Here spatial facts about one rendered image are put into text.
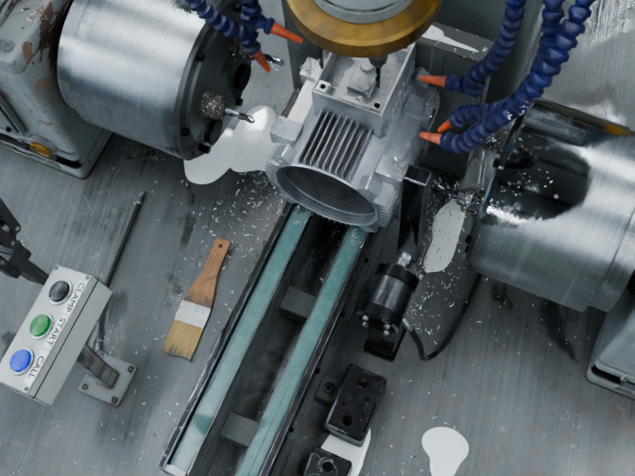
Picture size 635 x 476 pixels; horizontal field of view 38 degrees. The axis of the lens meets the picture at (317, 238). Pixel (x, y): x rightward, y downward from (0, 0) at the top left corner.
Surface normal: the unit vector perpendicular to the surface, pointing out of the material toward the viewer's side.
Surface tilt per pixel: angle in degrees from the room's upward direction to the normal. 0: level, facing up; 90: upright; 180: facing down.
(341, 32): 0
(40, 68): 90
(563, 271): 62
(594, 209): 20
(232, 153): 3
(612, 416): 0
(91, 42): 32
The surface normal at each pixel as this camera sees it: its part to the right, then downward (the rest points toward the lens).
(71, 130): 0.91, 0.36
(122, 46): -0.23, 0.08
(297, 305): -0.05, -0.36
